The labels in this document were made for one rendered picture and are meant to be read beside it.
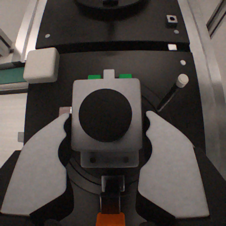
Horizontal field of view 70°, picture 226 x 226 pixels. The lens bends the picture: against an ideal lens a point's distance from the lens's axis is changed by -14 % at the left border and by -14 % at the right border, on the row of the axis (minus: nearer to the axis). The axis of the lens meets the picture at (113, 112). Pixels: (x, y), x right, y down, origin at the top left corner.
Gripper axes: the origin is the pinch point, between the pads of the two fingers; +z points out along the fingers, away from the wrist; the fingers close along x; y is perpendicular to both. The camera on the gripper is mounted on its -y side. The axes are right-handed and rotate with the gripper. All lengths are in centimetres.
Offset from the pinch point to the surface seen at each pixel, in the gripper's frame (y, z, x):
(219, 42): -2.0, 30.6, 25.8
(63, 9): -8.7, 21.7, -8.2
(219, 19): -7.5, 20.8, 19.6
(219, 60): 1.9, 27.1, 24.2
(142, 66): 0.3, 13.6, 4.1
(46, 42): -3.4, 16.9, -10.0
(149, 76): 1.5, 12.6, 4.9
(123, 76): -0.9, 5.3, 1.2
